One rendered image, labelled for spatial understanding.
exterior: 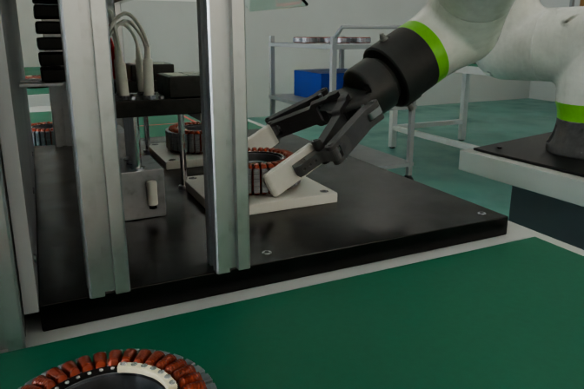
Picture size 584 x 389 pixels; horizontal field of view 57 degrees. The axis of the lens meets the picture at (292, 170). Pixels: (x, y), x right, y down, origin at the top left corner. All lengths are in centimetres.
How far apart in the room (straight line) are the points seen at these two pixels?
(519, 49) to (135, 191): 73
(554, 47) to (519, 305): 63
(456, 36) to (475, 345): 43
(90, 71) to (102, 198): 9
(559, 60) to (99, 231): 82
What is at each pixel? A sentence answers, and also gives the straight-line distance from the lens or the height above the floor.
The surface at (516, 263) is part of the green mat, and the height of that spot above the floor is 75.
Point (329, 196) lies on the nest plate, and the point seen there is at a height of 78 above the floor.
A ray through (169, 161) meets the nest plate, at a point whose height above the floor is 78.
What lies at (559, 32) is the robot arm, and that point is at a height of 97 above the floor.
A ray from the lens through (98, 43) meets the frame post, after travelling 40.
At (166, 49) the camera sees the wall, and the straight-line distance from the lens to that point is 607.
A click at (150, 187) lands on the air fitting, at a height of 81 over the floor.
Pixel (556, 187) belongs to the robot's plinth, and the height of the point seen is 73.
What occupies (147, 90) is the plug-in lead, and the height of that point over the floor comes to 91.
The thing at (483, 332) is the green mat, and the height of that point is 75.
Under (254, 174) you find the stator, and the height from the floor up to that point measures 81.
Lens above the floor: 96
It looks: 14 degrees down
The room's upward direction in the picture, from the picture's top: straight up
